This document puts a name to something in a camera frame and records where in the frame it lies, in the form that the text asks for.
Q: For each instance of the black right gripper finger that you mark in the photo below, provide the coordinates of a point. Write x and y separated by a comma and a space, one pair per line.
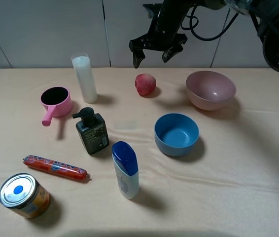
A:
138, 56

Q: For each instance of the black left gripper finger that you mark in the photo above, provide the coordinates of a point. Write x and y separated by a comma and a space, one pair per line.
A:
168, 54

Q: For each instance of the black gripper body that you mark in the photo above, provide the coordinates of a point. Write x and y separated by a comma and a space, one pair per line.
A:
162, 34

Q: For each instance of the red apple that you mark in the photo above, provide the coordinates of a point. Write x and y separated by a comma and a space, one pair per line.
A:
145, 84

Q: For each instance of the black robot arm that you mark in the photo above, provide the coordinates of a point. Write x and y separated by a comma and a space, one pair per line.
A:
263, 13

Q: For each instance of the pink bowl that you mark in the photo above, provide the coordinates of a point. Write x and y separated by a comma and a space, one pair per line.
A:
209, 91

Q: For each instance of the white tall cylinder bottle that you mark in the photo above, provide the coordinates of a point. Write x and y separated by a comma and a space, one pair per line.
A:
82, 66

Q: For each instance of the blue bowl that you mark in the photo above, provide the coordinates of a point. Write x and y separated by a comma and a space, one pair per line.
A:
175, 134

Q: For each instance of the black pump dispenser bottle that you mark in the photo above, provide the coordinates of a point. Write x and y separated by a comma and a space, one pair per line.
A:
92, 130

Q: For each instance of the blue capped shampoo bottle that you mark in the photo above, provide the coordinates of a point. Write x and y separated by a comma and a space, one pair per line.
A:
126, 169

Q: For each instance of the red wrapped sausage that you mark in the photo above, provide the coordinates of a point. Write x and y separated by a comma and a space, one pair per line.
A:
57, 168

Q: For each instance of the tin can orange label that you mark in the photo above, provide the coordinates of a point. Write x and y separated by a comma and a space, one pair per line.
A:
24, 195

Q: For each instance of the pink saucepan with handle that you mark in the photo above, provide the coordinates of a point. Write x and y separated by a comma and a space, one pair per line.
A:
57, 102

